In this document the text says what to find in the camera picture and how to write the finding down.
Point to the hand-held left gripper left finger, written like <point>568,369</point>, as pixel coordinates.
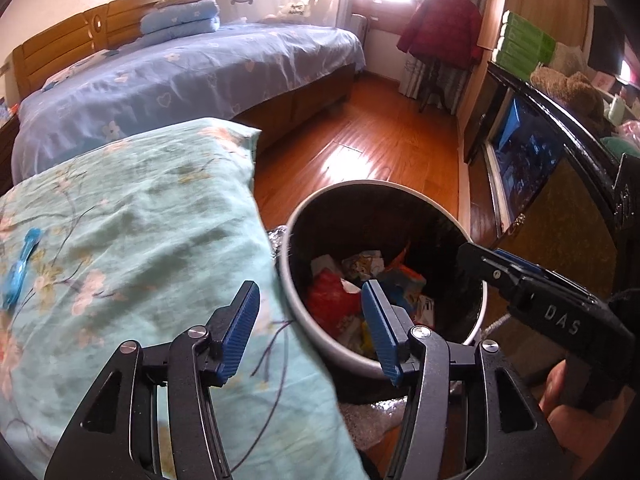
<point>237,335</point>

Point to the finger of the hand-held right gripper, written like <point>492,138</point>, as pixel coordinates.
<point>487,267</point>
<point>542,267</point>

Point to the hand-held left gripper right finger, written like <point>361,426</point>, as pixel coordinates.
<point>382,335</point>

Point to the blue and orange carton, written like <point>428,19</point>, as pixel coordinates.
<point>402,285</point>

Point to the red wrapper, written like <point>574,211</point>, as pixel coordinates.
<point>330,300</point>

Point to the white bin with black liner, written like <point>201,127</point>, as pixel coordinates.
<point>360,220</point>

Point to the person's right hand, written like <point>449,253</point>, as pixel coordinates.
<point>575,425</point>

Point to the black cabinet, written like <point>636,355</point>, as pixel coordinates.
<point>565,200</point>

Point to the silver foil sheet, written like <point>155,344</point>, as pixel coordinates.
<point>372,420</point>

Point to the brown teddy bear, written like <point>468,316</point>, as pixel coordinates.
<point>570,95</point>

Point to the coat stand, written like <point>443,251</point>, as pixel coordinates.
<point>432,82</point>

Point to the striped curtain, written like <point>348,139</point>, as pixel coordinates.
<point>415,77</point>

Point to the stack of green boxes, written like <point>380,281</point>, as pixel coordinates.
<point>525,42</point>

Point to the blue plastic toy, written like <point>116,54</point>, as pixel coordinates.
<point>20,270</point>

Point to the red jacket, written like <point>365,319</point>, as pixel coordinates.
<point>442,25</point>

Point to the bed with blue sheet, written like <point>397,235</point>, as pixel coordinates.
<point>190,75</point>

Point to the wooden nightstand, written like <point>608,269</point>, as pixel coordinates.
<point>7,150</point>

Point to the blue pillow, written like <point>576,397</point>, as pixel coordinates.
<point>180,17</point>

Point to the wooden headboard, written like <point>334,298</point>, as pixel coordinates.
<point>75,35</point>

